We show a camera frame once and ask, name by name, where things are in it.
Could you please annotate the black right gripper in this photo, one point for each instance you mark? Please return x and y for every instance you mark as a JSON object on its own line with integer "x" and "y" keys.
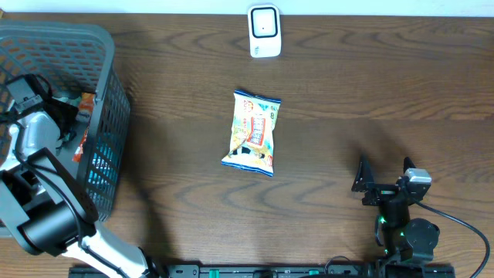
{"x": 380, "y": 191}

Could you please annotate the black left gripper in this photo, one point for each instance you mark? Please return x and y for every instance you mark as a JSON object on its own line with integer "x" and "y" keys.
{"x": 63, "y": 110}

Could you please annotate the small orange snack packet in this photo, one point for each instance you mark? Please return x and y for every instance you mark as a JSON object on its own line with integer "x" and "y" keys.
{"x": 85, "y": 107}

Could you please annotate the red brown chocolate bar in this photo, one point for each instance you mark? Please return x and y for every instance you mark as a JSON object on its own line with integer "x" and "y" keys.
{"x": 80, "y": 149}

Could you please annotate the yellow snack bag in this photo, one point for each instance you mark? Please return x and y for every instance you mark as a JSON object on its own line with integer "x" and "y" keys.
{"x": 251, "y": 145}

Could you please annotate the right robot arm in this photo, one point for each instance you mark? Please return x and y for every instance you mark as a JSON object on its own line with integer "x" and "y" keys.
{"x": 408, "y": 243}

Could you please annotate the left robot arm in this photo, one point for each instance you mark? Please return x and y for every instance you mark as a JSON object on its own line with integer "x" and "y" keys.
{"x": 46, "y": 209}

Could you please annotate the white barcode scanner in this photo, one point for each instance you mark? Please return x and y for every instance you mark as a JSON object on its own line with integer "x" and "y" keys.
{"x": 265, "y": 37}

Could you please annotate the grey plastic shopping basket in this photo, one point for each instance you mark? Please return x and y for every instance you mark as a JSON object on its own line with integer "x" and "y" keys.
{"x": 74, "y": 59}

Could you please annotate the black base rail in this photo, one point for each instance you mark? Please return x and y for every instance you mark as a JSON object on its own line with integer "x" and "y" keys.
{"x": 334, "y": 270}

